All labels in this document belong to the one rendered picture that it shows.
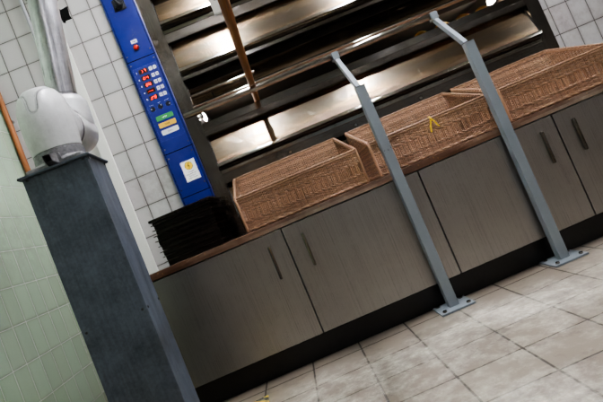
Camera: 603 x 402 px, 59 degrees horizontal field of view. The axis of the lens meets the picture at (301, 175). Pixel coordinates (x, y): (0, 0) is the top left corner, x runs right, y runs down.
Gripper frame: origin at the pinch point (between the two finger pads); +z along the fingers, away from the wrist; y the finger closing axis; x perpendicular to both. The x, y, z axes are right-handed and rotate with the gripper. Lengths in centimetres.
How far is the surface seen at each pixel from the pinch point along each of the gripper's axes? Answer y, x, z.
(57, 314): -83, -112, 75
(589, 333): 41, 49, 136
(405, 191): -29, 43, 86
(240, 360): -44, -43, 120
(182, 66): -94, -16, -15
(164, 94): -94, -30, -5
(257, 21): -91, 28, -22
